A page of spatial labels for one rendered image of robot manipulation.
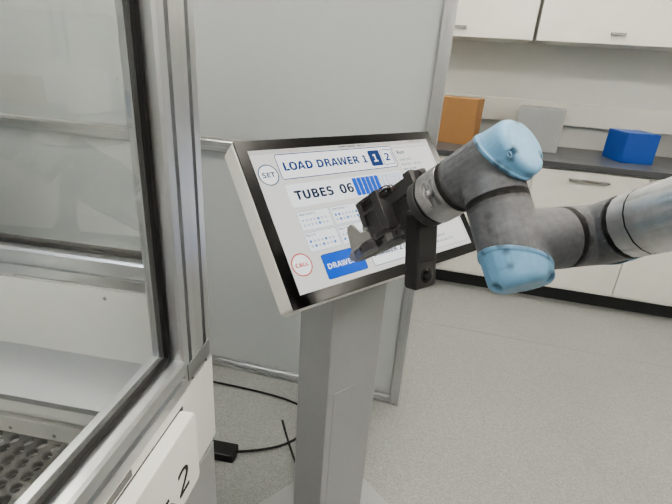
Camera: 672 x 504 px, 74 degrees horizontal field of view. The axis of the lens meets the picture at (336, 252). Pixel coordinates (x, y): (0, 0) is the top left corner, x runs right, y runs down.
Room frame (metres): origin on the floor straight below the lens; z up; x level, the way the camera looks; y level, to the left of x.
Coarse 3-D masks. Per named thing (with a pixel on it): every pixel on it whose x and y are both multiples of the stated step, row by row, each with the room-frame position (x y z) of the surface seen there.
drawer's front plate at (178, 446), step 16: (192, 416) 0.42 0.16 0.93; (176, 432) 0.39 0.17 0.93; (192, 432) 0.42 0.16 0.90; (160, 448) 0.37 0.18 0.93; (176, 448) 0.38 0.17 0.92; (192, 448) 0.42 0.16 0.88; (144, 464) 0.35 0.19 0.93; (160, 464) 0.35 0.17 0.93; (176, 464) 0.38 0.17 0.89; (192, 464) 0.41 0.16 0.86; (144, 480) 0.33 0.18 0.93; (160, 480) 0.34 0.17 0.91; (176, 480) 0.37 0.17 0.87; (192, 480) 0.41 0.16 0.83; (128, 496) 0.31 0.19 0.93; (144, 496) 0.32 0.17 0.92; (160, 496) 0.34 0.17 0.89; (176, 496) 0.37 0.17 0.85
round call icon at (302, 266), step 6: (300, 252) 0.70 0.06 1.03; (306, 252) 0.71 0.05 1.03; (288, 258) 0.68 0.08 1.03; (294, 258) 0.69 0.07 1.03; (300, 258) 0.70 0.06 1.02; (306, 258) 0.70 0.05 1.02; (294, 264) 0.68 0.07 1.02; (300, 264) 0.69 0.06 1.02; (306, 264) 0.70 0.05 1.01; (312, 264) 0.70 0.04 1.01; (294, 270) 0.68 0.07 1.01; (300, 270) 0.68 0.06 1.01; (306, 270) 0.69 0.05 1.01; (312, 270) 0.69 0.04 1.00; (294, 276) 0.67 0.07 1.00; (300, 276) 0.67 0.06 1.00; (306, 276) 0.68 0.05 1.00
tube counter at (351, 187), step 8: (360, 176) 0.90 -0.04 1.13; (368, 176) 0.91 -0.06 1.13; (376, 176) 0.92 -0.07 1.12; (384, 176) 0.93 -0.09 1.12; (392, 176) 0.95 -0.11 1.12; (400, 176) 0.96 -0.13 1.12; (344, 184) 0.86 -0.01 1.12; (352, 184) 0.87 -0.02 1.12; (360, 184) 0.88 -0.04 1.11; (368, 184) 0.89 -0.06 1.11; (376, 184) 0.91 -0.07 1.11; (384, 184) 0.92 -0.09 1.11; (392, 184) 0.93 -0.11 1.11; (344, 192) 0.85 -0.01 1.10; (352, 192) 0.86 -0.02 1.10; (360, 192) 0.87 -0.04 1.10; (368, 192) 0.88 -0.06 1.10
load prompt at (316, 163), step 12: (276, 156) 0.81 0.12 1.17; (288, 156) 0.83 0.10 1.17; (300, 156) 0.84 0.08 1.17; (312, 156) 0.86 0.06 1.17; (324, 156) 0.88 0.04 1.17; (336, 156) 0.89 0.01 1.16; (348, 156) 0.91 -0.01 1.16; (360, 156) 0.93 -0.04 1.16; (372, 156) 0.95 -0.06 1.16; (384, 156) 0.97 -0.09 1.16; (288, 168) 0.81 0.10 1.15; (300, 168) 0.82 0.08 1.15; (312, 168) 0.84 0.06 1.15; (324, 168) 0.86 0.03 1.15; (336, 168) 0.87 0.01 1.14; (348, 168) 0.89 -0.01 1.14; (360, 168) 0.91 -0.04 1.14; (372, 168) 0.93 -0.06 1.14
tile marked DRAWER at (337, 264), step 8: (320, 256) 0.72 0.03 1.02; (328, 256) 0.73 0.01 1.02; (336, 256) 0.74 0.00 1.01; (344, 256) 0.75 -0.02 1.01; (328, 264) 0.72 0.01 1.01; (336, 264) 0.73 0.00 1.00; (344, 264) 0.74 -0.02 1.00; (352, 264) 0.75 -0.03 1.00; (360, 264) 0.76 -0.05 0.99; (328, 272) 0.71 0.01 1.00; (336, 272) 0.72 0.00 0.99; (344, 272) 0.73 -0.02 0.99; (352, 272) 0.74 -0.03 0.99
